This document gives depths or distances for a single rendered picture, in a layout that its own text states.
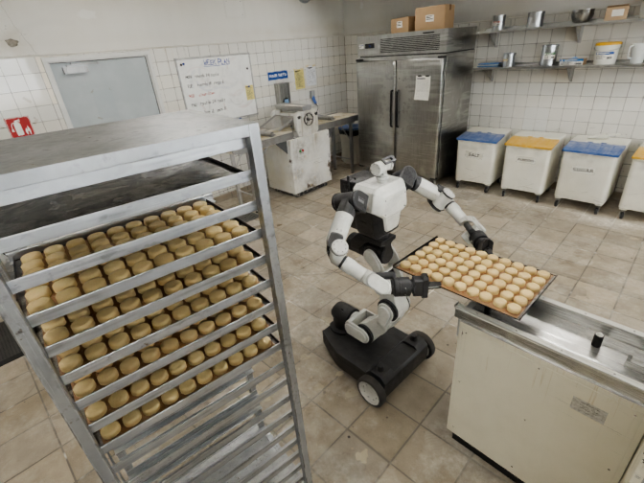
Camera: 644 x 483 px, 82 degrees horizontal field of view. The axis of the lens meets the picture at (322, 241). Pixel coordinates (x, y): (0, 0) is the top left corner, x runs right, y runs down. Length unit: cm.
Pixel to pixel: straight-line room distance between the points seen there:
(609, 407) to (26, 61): 511
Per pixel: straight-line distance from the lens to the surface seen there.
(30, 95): 494
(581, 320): 195
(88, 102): 508
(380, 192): 187
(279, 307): 123
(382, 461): 232
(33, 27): 499
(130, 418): 132
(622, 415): 177
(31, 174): 89
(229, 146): 101
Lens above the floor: 198
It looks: 28 degrees down
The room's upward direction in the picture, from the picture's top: 5 degrees counter-clockwise
